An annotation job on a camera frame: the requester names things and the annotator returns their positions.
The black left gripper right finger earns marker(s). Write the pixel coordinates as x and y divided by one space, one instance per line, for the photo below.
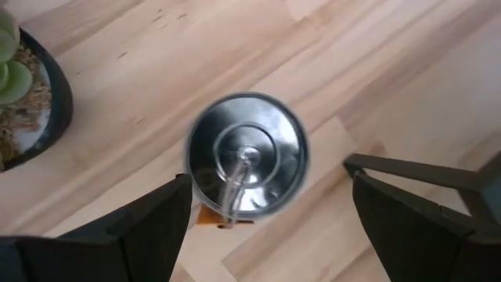
415 243

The silver candle tin orange tag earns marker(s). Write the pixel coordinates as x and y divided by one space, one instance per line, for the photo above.
246 156

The succulent in black pot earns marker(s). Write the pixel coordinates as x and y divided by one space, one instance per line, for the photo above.
58 98

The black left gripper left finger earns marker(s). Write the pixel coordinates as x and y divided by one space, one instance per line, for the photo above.
148 235

